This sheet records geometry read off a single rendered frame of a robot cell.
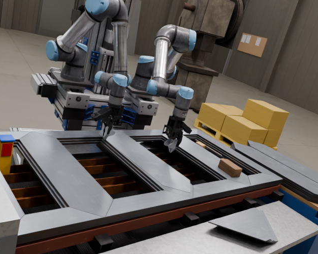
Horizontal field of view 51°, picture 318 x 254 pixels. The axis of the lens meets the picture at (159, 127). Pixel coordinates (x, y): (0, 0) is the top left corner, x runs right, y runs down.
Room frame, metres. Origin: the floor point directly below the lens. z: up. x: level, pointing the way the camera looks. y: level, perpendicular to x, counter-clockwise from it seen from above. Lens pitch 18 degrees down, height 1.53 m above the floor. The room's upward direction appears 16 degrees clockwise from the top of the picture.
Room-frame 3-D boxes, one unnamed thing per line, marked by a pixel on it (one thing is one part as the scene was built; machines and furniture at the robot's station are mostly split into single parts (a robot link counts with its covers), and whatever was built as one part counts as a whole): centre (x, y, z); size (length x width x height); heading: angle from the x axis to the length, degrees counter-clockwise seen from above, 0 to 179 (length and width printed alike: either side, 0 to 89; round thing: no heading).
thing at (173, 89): (1.77, -0.05, 1.19); 0.11 x 0.11 x 0.08; 13
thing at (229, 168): (1.71, -0.44, 0.87); 0.12 x 0.06 x 0.05; 38
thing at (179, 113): (1.67, -0.09, 1.11); 0.08 x 0.08 x 0.05
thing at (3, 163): (1.30, 0.63, 0.78); 0.05 x 0.05 x 0.19; 44
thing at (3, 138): (1.30, 0.63, 0.88); 0.06 x 0.06 x 0.02; 44
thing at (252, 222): (1.33, -0.54, 0.77); 0.45 x 0.20 x 0.04; 134
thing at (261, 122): (5.23, -1.23, 0.36); 1.29 x 0.98 x 0.72; 28
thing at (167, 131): (1.67, -0.08, 1.03); 0.09 x 0.08 x 0.12; 134
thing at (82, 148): (2.07, 0.24, 0.67); 1.30 x 0.20 x 0.03; 134
